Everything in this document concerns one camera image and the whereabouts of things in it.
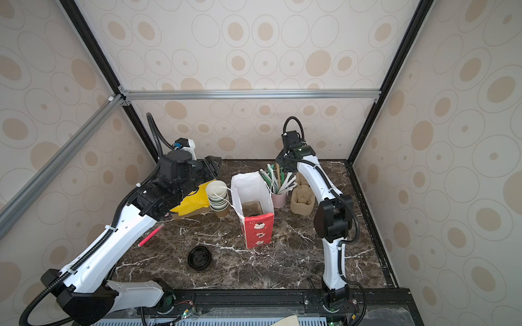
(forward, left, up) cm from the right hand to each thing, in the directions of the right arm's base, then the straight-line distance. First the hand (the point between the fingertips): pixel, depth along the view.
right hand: (290, 160), depth 94 cm
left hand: (-21, +24, +20) cm, 38 cm away
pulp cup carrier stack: (-13, -6, -13) cm, 19 cm away
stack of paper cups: (-24, +29, +2) cm, 37 cm away
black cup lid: (-41, +36, -16) cm, 57 cm away
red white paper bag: (-35, +13, -3) cm, 37 cm away
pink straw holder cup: (-15, +5, -12) cm, 20 cm away
